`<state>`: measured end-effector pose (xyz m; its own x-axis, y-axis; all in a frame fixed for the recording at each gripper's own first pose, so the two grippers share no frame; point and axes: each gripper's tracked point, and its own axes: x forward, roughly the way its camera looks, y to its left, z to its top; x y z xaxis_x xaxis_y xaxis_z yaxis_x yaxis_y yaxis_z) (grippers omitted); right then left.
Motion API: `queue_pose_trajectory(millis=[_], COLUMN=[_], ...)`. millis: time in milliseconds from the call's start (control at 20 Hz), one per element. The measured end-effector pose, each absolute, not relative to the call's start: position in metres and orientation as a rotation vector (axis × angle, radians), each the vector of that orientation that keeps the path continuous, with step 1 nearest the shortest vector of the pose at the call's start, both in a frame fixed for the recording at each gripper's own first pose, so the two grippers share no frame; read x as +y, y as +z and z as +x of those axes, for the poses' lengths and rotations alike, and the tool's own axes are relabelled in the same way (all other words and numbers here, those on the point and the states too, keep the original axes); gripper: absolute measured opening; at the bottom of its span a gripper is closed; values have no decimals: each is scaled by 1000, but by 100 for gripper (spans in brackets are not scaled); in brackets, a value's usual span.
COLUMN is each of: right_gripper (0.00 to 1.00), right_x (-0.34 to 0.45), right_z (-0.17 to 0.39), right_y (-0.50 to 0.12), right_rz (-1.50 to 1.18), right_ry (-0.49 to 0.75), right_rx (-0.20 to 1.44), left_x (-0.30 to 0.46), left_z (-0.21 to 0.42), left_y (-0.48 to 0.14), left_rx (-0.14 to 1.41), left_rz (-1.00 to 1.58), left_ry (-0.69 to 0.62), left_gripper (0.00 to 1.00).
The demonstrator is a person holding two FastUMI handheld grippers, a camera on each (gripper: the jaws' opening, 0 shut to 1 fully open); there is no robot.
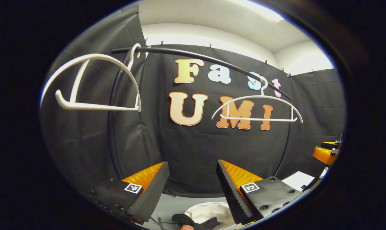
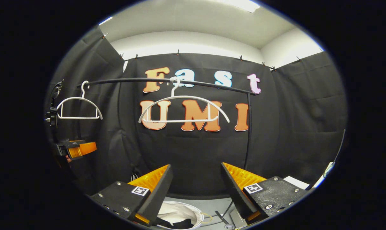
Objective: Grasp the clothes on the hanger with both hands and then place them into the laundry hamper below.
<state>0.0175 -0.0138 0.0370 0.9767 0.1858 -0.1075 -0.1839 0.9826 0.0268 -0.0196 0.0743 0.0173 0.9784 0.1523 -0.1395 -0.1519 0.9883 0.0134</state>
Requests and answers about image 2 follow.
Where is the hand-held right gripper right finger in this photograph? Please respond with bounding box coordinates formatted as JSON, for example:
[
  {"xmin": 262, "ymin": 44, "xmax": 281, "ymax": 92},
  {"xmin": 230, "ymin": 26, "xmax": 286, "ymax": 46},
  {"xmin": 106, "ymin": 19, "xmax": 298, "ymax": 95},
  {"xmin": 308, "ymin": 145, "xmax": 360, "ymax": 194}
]
[{"xmin": 221, "ymin": 162, "xmax": 311, "ymax": 221}]

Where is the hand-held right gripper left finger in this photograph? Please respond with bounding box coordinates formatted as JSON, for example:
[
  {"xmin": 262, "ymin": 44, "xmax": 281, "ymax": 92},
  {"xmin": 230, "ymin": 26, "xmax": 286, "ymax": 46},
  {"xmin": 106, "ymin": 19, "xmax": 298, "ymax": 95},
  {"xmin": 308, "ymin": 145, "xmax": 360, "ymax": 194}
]
[{"xmin": 90, "ymin": 164, "xmax": 174, "ymax": 226}]

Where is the black corduroy jacket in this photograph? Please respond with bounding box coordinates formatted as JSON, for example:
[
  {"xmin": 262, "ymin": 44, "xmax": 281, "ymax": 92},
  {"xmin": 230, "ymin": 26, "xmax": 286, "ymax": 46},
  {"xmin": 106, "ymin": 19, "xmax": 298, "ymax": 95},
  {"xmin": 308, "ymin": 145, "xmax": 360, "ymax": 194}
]
[{"xmin": 155, "ymin": 217, "xmax": 195, "ymax": 230}]

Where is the white plastic clothes hanger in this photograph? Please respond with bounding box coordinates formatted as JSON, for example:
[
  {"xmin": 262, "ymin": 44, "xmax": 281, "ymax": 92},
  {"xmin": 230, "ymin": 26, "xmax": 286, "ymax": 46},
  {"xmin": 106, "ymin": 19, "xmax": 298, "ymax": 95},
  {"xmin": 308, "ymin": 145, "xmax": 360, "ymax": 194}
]
[
  {"xmin": 138, "ymin": 77, "xmax": 231, "ymax": 124},
  {"xmin": 57, "ymin": 80, "xmax": 103, "ymax": 120}
]

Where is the black metal clothes rack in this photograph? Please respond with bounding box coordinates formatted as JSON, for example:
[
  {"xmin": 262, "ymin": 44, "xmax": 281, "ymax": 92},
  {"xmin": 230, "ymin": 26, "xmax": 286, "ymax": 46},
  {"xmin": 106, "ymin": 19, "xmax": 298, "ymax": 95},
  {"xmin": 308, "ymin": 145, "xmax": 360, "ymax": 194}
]
[{"xmin": 77, "ymin": 78, "xmax": 256, "ymax": 171}]

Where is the grey box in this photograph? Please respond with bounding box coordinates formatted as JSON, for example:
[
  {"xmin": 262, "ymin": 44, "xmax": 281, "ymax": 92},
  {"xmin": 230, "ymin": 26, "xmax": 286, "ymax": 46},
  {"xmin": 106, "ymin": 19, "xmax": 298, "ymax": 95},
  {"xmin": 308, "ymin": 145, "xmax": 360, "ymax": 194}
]
[{"xmin": 230, "ymin": 209, "xmax": 247, "ymax": 229}]

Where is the white flat board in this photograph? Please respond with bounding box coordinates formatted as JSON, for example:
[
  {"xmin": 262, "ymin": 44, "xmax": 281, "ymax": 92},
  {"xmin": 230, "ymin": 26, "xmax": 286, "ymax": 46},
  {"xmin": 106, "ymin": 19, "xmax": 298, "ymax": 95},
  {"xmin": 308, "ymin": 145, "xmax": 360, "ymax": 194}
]
[{"xmin": 283, "ymin": 176, "xmax": 310, "ymax": 190}]

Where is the black backdrop cloth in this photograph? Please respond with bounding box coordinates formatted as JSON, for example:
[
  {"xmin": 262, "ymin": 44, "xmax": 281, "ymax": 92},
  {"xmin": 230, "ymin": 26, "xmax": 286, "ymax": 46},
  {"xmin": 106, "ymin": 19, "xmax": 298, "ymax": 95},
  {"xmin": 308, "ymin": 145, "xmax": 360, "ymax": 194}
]
[{"xmin": 44, "ymin": 27, "xmax": 348, "ymax": 198}]

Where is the row of small backdrop clips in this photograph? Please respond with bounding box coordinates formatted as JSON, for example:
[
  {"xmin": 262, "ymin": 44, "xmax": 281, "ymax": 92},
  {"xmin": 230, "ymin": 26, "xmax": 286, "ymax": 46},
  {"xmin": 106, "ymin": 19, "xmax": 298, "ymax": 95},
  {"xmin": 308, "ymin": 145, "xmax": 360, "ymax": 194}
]
[{"xmin": 102, "ymin": 32, "xmax": 324, "ymax": 71}]

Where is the ceiling light panel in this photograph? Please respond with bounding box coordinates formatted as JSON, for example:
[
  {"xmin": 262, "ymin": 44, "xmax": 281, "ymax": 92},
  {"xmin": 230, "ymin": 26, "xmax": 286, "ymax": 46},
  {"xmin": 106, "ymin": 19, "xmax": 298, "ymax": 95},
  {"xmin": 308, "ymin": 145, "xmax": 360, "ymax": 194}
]
[{"xmin": 225, "ymin": 0, "xmax": 260, "ymax": 13}]

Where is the black floor cable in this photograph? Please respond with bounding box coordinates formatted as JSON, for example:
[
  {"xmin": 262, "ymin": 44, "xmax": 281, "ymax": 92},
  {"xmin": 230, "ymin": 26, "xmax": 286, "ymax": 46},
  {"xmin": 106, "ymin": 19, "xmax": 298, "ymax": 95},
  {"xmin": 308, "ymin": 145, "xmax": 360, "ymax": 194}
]
[{"xmin": 215, "ymin": 200, "xmax": 236, "ymax": 225}]

